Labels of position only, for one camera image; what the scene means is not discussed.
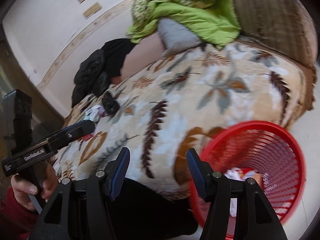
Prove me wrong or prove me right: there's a purple plastic wrapper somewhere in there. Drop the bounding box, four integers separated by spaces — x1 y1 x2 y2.
98 106 108 118

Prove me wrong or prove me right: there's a brown striped headboard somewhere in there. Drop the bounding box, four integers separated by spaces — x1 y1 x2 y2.
233 0 318 68

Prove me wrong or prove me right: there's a pink quilted mattress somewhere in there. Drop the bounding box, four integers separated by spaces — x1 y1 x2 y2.
111 32 165 85

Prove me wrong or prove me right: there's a red cigarette pack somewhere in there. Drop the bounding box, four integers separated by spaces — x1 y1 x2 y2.
78 133 94 142

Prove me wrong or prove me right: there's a mint green white sock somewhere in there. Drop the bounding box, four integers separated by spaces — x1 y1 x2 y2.
83 105 100 123

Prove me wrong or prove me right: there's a black puffer jacket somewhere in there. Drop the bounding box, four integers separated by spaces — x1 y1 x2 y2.
72 49 110 107

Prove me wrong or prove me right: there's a green floral quilt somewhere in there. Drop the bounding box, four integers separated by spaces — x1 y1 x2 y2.
127 0 241 48

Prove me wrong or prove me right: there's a grey quilted pillow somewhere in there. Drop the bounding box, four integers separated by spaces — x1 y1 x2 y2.
157 18 203 57

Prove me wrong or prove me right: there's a black plastic bag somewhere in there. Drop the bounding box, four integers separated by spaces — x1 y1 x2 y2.
102 91 120 117

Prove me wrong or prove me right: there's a red plastic waste basket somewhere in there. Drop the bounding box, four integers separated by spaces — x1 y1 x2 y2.
190 121 305 239

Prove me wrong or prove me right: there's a black cloth garment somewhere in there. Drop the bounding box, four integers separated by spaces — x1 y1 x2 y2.
101 38 136 79

